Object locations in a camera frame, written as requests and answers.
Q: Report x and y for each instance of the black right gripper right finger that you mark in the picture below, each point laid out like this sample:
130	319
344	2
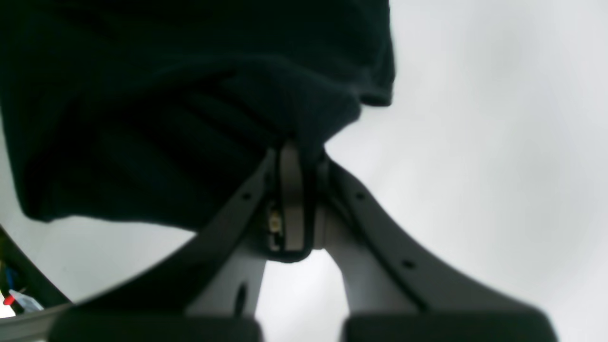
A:
398	291

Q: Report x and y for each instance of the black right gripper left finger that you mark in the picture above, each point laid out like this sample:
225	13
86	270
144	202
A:
207	291

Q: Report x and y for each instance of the black printed T-shirt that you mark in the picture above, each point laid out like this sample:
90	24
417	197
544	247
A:
156	111

